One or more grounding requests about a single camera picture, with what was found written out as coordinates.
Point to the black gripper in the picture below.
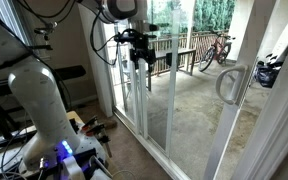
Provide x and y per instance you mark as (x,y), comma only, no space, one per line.
(142,53)

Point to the white framed sliding glass door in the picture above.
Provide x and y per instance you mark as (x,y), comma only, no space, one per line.
(225,133)

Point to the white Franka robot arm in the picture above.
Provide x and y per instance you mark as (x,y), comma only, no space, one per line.
(40,96)

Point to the fixed glass door panel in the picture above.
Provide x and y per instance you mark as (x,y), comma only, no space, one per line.
(143,100)

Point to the white screen door bar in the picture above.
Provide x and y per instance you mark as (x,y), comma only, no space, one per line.
(172,100)

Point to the white door sill track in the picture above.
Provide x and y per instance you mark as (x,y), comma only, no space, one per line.
(164,161)

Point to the white door jamb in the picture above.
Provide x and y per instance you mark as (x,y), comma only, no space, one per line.
(277,133)

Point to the dark wooden patio table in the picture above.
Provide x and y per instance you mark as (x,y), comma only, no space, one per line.
(180,52)

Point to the wooden deck railing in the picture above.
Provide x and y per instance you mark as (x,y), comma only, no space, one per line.
(202,41)

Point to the black padded bench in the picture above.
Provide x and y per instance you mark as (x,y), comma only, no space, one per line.
(70,71)

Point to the red bicycle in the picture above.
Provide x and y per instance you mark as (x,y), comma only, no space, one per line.
(221,50)

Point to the green hedge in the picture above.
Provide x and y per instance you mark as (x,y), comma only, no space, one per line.
(214,15)

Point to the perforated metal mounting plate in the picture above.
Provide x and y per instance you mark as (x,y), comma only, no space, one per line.
(92,145)

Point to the black bag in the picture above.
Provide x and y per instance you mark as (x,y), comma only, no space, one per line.
(267,76)

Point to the white window blinds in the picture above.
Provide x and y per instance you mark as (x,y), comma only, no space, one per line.
(12,16)

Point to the white patio post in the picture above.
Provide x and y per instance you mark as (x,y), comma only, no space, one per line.
(190,33)

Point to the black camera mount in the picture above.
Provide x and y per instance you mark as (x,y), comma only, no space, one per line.
(47,28)

